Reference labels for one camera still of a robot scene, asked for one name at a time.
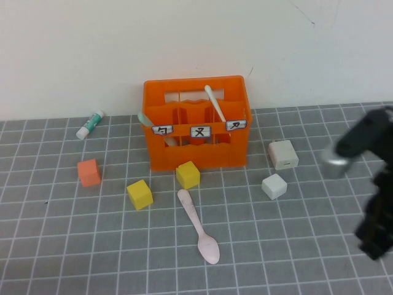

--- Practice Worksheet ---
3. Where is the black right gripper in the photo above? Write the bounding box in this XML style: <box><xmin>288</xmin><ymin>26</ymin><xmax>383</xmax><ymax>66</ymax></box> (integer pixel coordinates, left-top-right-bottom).
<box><xmin>352</xmin><ymin>162</ymin><xmax>393</xmax><ymax>262</ymax></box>

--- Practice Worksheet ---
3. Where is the pink plastic spoon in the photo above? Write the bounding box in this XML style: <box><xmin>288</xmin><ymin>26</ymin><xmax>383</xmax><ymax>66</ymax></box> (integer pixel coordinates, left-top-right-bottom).
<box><xmin>177</xmin><ymin>189</ymin><xmax>220</xmax><ymax>265</ymax></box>

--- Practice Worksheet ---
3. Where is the cream plastic knife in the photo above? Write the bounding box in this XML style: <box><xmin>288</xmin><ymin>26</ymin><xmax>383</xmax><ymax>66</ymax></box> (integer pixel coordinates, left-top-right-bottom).
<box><xmin>204</xmin><ymin>85</ymin><xmax>227</xmax><ymax>123</ymax></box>

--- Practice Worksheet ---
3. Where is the mint green plastic spoon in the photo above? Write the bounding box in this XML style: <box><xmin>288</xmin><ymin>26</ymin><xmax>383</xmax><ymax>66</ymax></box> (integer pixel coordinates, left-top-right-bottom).
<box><xmin>137</xmin><ymin>111</ymin><xmax>179</xmax><ymax>147</ymax></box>

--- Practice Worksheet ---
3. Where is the orange plastic cutlery holder crate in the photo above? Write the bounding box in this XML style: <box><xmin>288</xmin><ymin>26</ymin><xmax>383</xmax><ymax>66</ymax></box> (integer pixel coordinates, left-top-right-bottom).
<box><xmin>140</xmin><ymin>75</ymin><xmax>253</xmax><ymax>171</ymax></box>

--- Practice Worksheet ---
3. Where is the white cube block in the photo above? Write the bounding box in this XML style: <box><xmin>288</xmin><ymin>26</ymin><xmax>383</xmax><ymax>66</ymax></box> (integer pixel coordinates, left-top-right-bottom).
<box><xmin>261</xmin><ymin>173</ymin><xmax>288</xmax><ymax>200</ymax></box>

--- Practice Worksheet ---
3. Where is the grey grid tablecloth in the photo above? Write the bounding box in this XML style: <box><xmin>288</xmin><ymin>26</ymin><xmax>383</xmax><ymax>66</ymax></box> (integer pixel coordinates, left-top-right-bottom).
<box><xmin>0</xmin><ymin>103</ymin><xmax>393</xmax><ymax>295</ymax></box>

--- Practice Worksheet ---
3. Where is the paper label with knife character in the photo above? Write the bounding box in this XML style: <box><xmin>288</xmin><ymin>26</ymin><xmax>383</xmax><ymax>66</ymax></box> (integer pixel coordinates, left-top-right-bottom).
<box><xmin>226</xmin><ymin>119</ymin><xmax>248</xmax><ymax>132</ymax></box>

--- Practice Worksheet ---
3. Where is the yellow cube block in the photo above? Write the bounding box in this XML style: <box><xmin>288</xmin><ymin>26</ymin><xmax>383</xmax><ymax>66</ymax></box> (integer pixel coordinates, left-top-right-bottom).
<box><xmin>126</xmin><ymin>179</ymin><xmax>154</xmax><ymax>211</ymax></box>
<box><xmin>176</xmin><ymin>160</ymin><xmax>201</xmax><ymax>190</ymax></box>

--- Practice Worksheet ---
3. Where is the paper label with fork character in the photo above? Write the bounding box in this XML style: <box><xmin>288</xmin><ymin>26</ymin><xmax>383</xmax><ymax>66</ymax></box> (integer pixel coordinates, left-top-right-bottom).
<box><xmin>190</xmin><ymin>125</ymin><xmax>212</xmax><ymax>138</ymax></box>

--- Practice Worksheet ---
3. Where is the paper label with spoon character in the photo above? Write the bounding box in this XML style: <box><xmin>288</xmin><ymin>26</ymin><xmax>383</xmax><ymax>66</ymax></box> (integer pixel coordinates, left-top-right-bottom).
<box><xmin>152</xmin><ymin>125</ymin><xmax>174</xmax><ymax>136</ymax></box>

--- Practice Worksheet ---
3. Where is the orange cube block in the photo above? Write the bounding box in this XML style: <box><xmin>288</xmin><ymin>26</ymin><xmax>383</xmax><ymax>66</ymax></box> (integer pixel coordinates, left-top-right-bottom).
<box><xmin>77</xmin><ymin>159</ymin><xmax>102</xmax><ymax>187</ymax></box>

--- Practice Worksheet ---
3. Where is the white green glue stick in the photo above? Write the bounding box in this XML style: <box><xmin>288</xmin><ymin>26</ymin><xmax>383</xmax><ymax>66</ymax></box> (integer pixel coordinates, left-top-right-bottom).
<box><xmin>76</xmin><ymin>110</ymin><xmax>106</xmax><ymax>140</ymax></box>

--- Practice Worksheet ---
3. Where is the white USB wall charger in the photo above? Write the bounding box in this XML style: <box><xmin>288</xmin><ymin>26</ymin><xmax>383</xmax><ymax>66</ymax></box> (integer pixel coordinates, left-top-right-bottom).
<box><xmin>267</xmin><ymin>138</ymin><xmax>300</xmax><ymax>171</ymax></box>

